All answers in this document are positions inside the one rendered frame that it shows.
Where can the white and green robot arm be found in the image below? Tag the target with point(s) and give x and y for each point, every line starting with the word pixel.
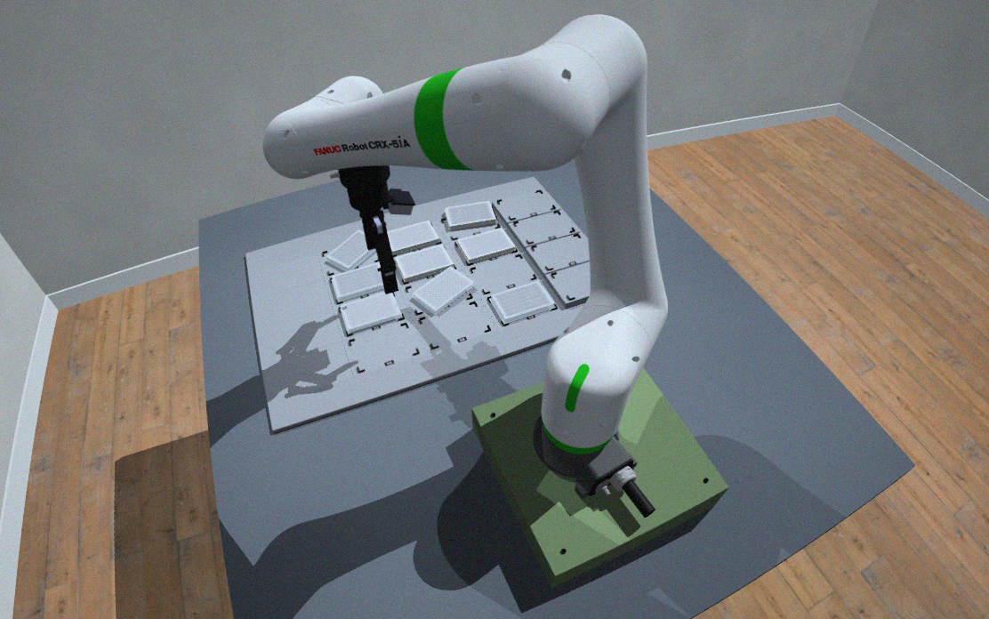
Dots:
pixel 532 112

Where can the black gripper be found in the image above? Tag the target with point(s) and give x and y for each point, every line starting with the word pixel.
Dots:
pixel 372 201

